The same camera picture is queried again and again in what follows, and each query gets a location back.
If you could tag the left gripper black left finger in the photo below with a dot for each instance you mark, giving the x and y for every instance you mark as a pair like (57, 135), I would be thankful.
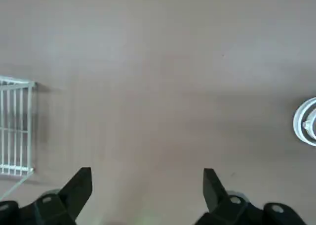
(79, 190)

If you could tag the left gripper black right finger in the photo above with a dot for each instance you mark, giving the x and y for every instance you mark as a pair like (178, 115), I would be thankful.
(213, 190)

